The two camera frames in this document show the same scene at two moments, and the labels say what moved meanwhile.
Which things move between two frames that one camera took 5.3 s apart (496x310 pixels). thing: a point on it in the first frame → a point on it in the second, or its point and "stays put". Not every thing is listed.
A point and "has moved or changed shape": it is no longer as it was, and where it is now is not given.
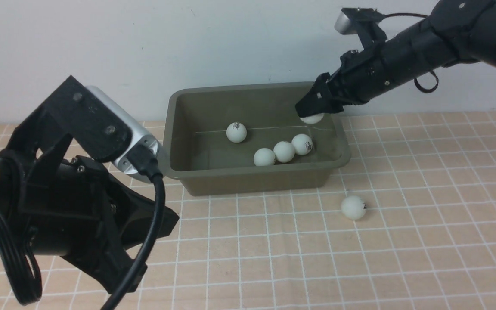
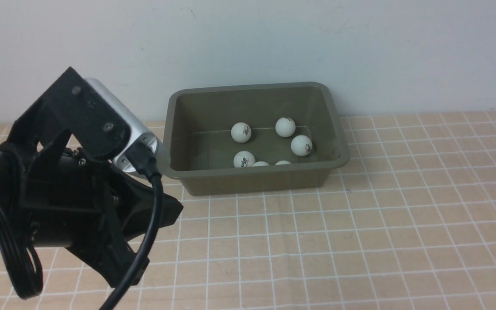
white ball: x=302 y=144 stays put
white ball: x=353 y=207 → x=243 y=159
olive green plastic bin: x=241 y=138 stays put
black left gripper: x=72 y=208 stays put
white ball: x=313 y=119 → x=285 y=127
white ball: x=264 y=156 has moved or changed shape
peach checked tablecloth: x=429 y=215 stays put
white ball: x=284 y=151 has moved or changed shape
